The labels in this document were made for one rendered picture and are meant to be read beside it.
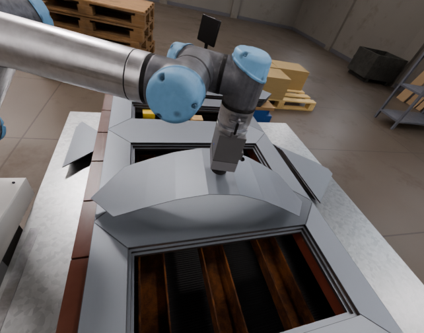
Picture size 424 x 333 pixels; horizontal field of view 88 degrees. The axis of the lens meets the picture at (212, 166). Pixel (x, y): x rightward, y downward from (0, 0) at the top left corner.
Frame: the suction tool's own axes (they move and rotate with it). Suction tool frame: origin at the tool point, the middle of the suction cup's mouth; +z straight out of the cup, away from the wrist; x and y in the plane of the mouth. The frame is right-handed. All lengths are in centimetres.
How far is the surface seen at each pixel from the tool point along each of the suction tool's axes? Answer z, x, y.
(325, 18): 16, -462, 928
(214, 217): 15.7, -2.1, -4.0
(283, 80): 55, -119, 264
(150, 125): 16, 26, 42
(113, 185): 9.2, 28.3, -1.1
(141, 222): 15.8, 19.3, -8.1
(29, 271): 33, 49, -17
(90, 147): 29, 51, 36
